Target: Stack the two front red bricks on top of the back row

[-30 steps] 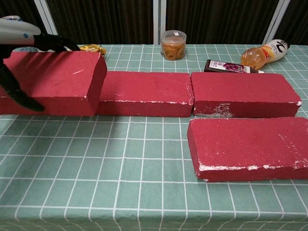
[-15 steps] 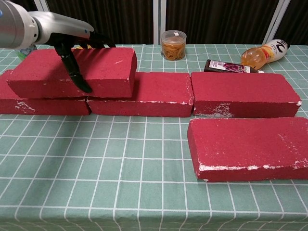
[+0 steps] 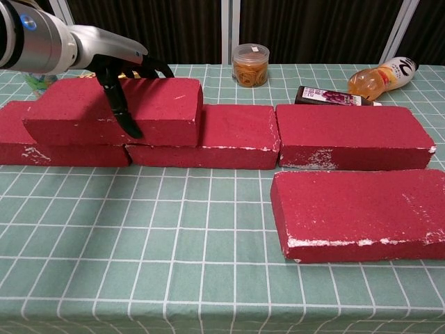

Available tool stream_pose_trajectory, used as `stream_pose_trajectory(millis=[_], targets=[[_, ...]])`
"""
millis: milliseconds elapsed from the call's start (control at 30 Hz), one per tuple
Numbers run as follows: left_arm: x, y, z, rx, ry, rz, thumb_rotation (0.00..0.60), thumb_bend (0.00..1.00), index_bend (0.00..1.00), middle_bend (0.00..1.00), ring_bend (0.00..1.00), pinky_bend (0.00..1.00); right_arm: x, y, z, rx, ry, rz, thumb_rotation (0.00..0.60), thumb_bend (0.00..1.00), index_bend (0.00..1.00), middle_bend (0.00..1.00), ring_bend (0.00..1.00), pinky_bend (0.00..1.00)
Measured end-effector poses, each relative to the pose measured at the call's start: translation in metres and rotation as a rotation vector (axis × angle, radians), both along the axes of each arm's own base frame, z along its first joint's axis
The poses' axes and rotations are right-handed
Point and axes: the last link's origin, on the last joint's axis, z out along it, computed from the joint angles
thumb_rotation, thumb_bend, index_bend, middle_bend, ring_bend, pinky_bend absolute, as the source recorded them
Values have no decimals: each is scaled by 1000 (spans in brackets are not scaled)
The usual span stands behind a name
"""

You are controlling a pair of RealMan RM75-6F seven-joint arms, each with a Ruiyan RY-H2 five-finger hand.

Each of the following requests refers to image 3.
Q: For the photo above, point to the blue RIO drink can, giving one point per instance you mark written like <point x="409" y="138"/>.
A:
<point x="40" y="83"/>

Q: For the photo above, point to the white partition post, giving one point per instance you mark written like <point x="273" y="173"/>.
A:
<point x="60" y="10"/>
<point x="226" y="31"/>
<point x="398" y="31"/>

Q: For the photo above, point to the orange juice bottle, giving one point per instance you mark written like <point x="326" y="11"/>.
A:
<point x="375" y="81"/>

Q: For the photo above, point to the dark grape juice bottle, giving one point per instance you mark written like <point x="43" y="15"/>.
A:
<point x="323" y="95"/>

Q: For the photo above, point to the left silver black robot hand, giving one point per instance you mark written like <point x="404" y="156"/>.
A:
<point x="104" y="45"/>

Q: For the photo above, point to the red foam brick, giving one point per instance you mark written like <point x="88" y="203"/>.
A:
<point x="236" y="128"/>
<point x="347" y="128"/>
<point x="69" y="111"/>
<point x="354" y="208"/>
<point x="69" y="154"/>

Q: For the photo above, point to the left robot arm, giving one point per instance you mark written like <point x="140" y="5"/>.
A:
<point x="34" y="41"/>

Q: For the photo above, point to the green checked tablecloth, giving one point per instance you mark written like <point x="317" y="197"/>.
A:
<point x="174" y="261"/>

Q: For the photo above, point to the dark ribbed partition panel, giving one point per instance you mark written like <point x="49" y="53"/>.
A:
<point x="174" y="28"/>
<point x="313" y="31"/>
<point x="431" y="31"/>

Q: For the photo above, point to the clear jar of rubber bands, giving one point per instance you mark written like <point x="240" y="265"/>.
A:
<point x="250" y="69"/>

